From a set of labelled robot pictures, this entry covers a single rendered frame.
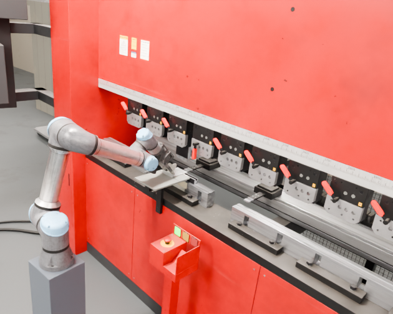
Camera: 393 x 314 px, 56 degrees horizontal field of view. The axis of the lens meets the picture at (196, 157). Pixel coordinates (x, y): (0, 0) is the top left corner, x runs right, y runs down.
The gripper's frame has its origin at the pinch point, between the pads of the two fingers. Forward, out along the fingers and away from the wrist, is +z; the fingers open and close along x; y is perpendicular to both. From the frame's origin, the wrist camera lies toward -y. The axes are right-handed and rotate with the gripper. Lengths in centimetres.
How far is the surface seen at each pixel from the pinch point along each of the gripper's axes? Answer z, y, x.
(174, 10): -64, 61, 11
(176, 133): -14.6, 18.3, 0.8
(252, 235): 9, -6, -62
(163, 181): -4.6, -7.5, -5.4
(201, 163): 17.6, 20.3, -0.9
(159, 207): 9.6, -18.7, -2.4
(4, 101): -53, -24, 99
